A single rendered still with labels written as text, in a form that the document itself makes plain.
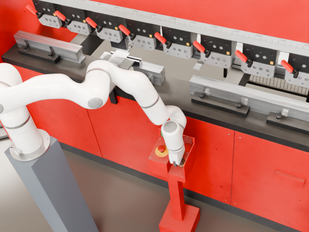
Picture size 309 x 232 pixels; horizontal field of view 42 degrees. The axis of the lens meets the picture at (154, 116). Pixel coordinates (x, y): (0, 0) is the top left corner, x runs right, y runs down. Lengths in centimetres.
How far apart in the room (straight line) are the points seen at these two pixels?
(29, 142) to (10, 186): 135
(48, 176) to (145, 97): 68
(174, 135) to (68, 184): 68
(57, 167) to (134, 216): 91
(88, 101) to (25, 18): 145
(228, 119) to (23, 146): 99
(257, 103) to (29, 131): 109
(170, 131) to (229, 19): 54
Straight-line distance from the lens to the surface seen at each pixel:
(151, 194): 285
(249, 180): 236
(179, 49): 200
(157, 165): 205
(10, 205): 310
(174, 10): 187
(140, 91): 159
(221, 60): 192
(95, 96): 154
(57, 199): 216
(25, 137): 185
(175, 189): 228
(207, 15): 181
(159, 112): 168
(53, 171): 203
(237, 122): 205
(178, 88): 222
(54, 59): 256
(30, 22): 294
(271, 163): 217
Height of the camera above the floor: 241
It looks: 47 degrees down
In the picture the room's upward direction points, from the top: 9 degrees counter-clockwise
